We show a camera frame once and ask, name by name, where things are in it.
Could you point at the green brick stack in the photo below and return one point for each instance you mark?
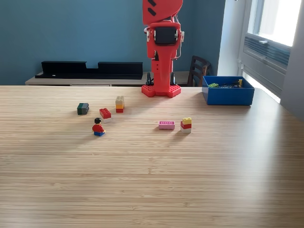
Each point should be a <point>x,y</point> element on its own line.
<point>213,85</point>

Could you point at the yellow toy digger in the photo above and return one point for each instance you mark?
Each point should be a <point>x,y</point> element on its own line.
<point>240,82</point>

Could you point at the yellow red white brick stack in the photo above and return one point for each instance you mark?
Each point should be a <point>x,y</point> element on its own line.
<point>186,126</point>

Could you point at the dark green grey brick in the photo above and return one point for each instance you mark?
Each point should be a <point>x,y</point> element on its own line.
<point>82,109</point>

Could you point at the blue plastic bin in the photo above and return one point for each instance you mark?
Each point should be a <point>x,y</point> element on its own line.
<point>228,97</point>

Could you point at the black cone plug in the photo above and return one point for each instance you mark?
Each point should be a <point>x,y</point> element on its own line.
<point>174,79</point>

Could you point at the dark wooden chair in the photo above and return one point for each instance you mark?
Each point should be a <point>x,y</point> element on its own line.
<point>197,69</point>

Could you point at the tan yellow red brick stack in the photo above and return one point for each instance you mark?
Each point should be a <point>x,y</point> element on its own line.
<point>119,104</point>

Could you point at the pink flat brick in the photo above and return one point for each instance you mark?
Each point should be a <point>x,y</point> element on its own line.
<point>166,124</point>

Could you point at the grey window vent unit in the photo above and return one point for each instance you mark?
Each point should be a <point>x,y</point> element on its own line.
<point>266,64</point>

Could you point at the window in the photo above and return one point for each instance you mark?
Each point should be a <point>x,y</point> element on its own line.
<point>275,19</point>

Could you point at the toy figure red shirt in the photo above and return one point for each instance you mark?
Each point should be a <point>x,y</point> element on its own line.
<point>97,128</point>

